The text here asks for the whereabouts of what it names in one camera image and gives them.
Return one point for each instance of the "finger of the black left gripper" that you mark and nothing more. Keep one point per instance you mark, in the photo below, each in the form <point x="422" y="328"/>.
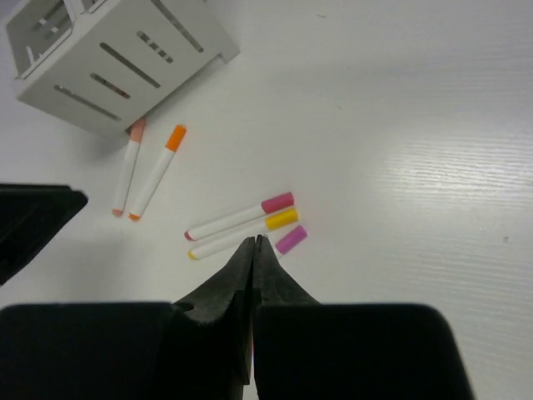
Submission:
<point x="31" y="216"/>

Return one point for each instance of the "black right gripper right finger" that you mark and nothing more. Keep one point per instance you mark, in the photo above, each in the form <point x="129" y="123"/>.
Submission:
<point x="276" y="298"/>

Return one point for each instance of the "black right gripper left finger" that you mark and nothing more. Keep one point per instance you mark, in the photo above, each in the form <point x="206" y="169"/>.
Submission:
<point x="215" y="336"/>

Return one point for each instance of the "orange capped white marker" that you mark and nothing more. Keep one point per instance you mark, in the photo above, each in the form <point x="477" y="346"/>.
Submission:
<point x="157" y="173"/>

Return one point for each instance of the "white slotted stationery organizer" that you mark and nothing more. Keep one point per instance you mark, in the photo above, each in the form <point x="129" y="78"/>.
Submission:
<point x="148" y="49"/>

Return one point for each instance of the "magenta capped white marker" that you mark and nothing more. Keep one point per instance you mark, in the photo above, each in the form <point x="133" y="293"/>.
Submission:
<point x="289" y="241"/>

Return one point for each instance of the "yellow capped white marker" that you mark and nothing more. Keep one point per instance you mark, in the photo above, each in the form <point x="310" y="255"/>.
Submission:
<point x="228" y="231"/>

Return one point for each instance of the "pink capped white marker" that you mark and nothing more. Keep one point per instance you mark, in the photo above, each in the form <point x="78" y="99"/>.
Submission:
<point x="241" y="215"/>

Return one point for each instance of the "peach capped white marker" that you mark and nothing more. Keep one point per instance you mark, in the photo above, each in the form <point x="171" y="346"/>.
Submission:
<point x="127" y="169"/>

